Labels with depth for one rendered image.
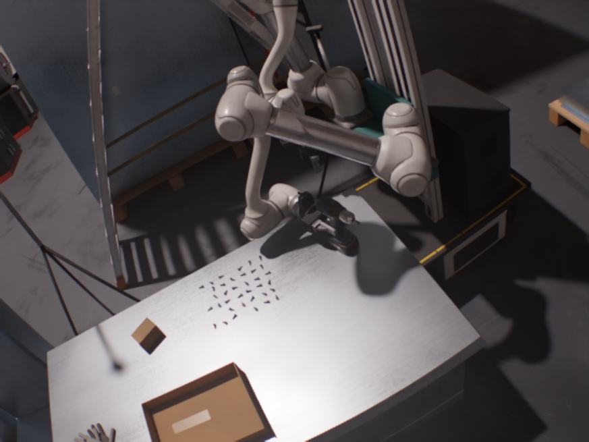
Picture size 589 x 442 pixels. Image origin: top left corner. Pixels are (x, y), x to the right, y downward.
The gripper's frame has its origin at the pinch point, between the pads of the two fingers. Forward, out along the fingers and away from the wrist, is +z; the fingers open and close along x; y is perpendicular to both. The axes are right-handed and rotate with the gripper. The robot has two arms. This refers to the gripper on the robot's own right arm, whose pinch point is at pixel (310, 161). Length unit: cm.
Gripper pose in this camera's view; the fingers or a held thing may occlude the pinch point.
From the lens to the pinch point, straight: 212.1
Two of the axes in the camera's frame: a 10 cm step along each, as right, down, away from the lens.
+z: 2.9, 6.9, 6.7
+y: 8.6, -4.9, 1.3
